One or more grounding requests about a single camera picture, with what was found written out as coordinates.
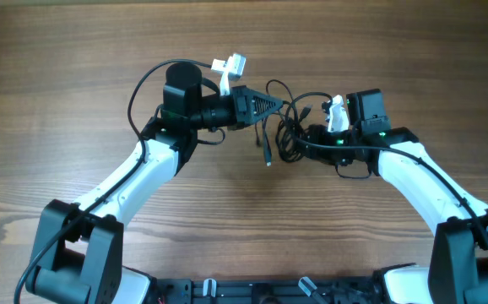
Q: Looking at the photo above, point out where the black USB cable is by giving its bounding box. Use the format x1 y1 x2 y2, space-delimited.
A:
253 79 300 167
274 103 313 164

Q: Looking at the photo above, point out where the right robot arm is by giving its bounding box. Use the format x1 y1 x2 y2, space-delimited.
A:
298 89 488 303

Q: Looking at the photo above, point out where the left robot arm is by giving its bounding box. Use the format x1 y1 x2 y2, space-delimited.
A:
14 55 283 303

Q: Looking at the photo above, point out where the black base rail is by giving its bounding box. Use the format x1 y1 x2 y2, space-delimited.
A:
144 276 384 304

